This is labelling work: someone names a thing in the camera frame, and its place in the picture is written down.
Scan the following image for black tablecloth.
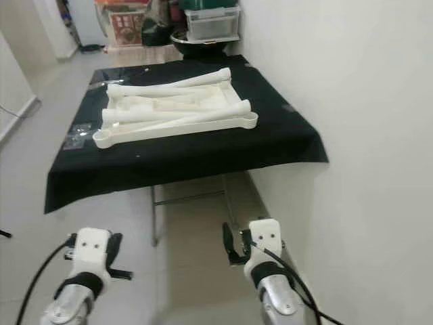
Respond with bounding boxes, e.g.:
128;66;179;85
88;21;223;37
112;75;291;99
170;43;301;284
44;54;329;215

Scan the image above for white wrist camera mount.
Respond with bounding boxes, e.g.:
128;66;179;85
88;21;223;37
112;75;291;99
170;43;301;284
246;218;283;278
68;227;114;282

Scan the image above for white plastic table top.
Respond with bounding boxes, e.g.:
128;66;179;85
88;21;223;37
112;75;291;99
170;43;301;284
93;68;259;150

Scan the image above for thin wall cable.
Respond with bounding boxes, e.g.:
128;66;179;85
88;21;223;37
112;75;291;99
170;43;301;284
0;105;20;120

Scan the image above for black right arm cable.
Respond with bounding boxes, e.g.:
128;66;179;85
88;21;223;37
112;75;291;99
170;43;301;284
250;240;347;325

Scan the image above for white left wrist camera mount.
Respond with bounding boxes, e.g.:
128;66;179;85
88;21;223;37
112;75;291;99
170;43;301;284
68;227;114;282

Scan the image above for green lidded clear box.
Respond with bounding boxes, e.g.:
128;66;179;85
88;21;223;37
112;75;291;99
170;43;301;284
179;0;241;43

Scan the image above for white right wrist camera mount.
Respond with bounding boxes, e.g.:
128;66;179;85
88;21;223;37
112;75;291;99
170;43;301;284
246;218;283;278

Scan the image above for white appliance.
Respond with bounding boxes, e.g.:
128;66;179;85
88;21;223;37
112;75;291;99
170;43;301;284
64;0;109;48

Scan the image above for orange lidded storage box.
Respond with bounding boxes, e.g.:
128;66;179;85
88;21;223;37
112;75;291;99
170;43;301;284
95;0;150;48

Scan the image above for beige patterned cloth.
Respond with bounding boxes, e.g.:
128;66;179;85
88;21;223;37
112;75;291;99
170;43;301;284
105;44;183;67

